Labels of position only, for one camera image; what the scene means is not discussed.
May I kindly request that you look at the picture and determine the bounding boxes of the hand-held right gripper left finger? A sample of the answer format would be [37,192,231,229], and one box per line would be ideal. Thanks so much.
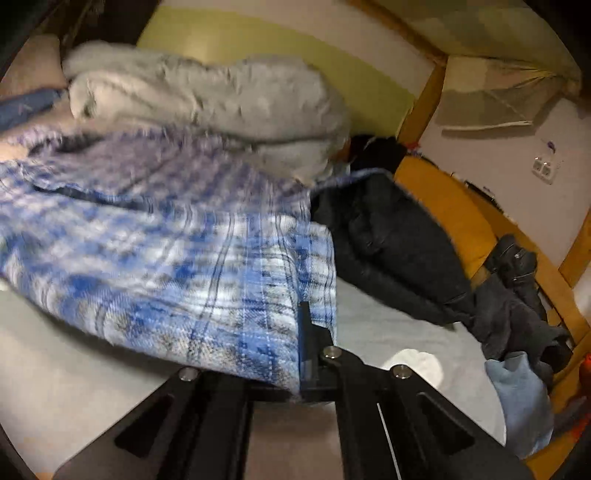
[51,367,301,480]

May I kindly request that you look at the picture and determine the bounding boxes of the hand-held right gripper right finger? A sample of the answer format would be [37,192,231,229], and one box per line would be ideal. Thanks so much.
[298,301,532,480]

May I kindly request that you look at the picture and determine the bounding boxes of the blue plaid shirt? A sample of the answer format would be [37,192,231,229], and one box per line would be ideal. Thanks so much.
[0,127,338,393]

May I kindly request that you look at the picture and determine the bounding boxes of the dark jacket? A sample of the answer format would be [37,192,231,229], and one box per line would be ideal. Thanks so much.
[310,171,476,328]

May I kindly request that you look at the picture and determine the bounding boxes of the grey printed bed sheet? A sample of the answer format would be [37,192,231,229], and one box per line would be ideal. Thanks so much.
[0,277,506,480]

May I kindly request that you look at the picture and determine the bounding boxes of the yellow cushion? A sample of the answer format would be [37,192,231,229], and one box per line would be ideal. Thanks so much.
[392,156,497,280]

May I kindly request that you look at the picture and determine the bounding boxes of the dark grey garment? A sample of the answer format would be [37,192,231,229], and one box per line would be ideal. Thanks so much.
[471,277,573,384]

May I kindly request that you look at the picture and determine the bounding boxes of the black garment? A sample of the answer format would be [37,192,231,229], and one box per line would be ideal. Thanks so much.
[346,134,409,174]

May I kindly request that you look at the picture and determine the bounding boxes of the light blue cloth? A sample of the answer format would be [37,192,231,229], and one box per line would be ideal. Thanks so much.
[485,352,555,460]

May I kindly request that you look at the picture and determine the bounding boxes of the black jeans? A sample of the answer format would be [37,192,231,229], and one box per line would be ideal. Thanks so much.
[485,233,548,319]

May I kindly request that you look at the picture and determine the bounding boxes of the grey duvet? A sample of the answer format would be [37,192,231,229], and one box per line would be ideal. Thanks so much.
[62,41,354,183]

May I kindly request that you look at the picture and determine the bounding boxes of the cream folded mosquito net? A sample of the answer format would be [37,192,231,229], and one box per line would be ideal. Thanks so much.
[436,54,583,134]

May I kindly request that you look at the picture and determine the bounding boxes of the blue pillow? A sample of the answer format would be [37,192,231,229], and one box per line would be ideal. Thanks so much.
[0,88,70,132]

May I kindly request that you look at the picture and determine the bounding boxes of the patterned overhead cloth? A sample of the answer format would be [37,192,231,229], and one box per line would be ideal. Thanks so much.
[369,0,583,95]

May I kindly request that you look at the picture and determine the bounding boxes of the beige pillow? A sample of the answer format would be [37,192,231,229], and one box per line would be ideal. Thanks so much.
[0,34,70,100]

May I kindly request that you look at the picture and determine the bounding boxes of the white wall socket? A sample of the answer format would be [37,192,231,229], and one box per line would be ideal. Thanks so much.
[531,156,559,184]

